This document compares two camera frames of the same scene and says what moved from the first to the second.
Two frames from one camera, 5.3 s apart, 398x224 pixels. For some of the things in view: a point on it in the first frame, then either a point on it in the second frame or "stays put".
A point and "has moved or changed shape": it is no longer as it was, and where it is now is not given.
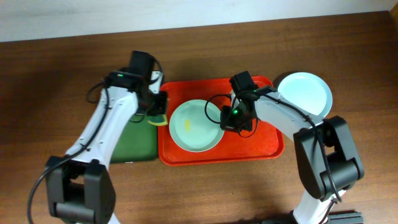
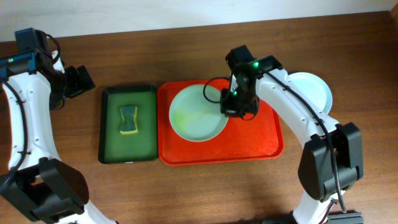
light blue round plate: [308, 92] stays put
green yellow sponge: [160, 120] → [130, 115]
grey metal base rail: [345, 217] stays put
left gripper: [158, 106] → [78, 80]
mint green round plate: [195, 126] has moved or changed shape
